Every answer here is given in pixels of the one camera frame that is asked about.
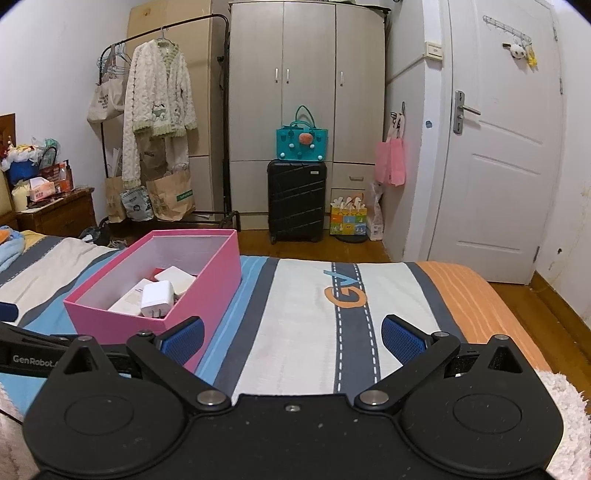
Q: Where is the metal door handle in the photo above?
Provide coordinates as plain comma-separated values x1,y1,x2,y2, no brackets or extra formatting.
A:
454,90,482,136

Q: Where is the tissue box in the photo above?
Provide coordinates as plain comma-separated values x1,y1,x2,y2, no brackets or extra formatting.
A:
28,178,56,201

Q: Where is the wooden headboard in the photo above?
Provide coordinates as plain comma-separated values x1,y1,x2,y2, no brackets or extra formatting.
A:
0,113,19,232

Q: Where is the black bag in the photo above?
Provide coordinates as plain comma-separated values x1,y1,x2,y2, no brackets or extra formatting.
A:
78,222,114,245

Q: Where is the beige tall cabinet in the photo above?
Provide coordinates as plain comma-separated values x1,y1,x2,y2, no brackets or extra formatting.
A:
127,0,229,217

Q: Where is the white door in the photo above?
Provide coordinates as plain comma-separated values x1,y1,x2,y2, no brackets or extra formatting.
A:
427,0,566,285

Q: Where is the small white printed bag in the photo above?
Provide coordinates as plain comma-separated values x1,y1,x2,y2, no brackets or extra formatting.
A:
120,187,154,221

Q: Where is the small white remote control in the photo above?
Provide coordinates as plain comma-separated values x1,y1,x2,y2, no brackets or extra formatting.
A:
107,278,153,317

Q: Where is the blue plastic bag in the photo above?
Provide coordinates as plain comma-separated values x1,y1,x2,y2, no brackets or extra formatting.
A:
7,152,40,185

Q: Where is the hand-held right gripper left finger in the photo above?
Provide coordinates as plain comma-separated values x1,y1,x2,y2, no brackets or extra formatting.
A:
62,316,232,412

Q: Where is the beige canvas tote bag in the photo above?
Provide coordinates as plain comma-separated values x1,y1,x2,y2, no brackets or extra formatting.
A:
86,76,126,124

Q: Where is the colourful gift bag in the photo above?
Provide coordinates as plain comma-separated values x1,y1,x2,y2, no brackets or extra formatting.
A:
330,195,369,237

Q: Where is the black clothes rack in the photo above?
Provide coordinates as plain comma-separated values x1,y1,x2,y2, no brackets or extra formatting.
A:
99,14,242,232

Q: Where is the black suitcase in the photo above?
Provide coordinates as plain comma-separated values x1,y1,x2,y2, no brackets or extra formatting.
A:
267,158,328,244

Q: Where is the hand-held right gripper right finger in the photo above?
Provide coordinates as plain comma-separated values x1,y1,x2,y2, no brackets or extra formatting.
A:
353,314,526,412

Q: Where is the grey wardrobe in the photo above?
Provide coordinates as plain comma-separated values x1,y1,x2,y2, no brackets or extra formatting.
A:
228,0,393,232

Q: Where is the brown printed paper bag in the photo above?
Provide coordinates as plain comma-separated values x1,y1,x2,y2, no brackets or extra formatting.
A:
137,136,168,174

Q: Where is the green plastic bag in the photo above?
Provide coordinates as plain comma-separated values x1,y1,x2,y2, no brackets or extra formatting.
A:
30,136,61,167

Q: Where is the small plush toy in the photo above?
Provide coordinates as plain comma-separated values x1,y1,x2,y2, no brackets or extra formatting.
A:
503,39,539,70

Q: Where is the wooden nightstand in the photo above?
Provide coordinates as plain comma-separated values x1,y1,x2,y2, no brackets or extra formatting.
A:
16,187,98,238

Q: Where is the clear plastic bag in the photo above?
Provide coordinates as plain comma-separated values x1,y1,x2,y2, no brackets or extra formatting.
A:
367,182,386,241

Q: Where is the teal tote bag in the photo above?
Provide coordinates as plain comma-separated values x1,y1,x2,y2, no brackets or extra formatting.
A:
276,105,324,162

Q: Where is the large white cube charger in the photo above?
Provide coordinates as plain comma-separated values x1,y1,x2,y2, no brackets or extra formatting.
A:
141,281,175,319

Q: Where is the white knitted cardigan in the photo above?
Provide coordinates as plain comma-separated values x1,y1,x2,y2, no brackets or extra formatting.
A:
121,39,198,190

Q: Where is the blue blanket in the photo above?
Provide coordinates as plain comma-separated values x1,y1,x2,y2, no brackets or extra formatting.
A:
0,231,26,273

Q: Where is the plain brown paper bag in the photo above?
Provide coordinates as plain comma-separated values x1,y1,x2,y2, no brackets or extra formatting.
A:
104,174,127,223

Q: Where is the brown paper bag green label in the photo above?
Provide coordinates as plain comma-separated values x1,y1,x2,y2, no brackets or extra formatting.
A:
147,167,197,221

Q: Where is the pink paper bag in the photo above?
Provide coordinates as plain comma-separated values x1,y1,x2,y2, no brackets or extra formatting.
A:
375,111,407,187

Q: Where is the plain white remote control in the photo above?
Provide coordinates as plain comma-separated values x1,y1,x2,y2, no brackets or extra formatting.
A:
154,266,198,296

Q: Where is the metal door hook rack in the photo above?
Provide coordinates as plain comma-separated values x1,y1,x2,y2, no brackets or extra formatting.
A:
482,15,532,47

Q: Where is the pink cardboard box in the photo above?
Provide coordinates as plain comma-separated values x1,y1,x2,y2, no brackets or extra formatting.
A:
63,228,243,374

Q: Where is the bunch of clothes hangers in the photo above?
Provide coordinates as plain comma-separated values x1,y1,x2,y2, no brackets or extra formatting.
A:
97,41,132,77

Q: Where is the red package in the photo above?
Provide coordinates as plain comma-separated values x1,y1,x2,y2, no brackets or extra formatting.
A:
39,161,75,193

